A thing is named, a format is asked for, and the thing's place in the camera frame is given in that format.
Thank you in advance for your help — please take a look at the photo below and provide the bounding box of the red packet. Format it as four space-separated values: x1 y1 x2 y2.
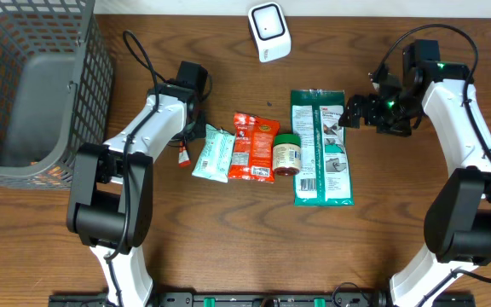
178 141 191 167

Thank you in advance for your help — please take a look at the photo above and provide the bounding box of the white small packet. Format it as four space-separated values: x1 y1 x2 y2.
192 124 235 183

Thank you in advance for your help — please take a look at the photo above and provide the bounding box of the red snack bag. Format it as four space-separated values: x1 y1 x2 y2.
228 113 280 183

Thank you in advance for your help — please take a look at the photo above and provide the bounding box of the green lid jar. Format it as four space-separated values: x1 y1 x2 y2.
272 134 301 176

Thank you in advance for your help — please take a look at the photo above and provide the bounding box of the green white 3M package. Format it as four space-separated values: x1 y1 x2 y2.
291 90 355 206

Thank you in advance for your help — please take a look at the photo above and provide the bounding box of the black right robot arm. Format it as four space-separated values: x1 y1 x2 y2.
339 61 491 306

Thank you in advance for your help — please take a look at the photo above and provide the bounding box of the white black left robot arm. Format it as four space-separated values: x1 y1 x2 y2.
49 61 210 306

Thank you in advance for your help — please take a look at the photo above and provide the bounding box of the white barcode scanner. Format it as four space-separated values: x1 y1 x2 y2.
247 2 292 63

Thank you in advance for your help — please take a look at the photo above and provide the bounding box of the grey mesh basket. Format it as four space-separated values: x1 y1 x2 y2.
0 0 115 190

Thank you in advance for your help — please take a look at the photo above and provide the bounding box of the black mounting rail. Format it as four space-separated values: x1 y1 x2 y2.
48 292 477 307

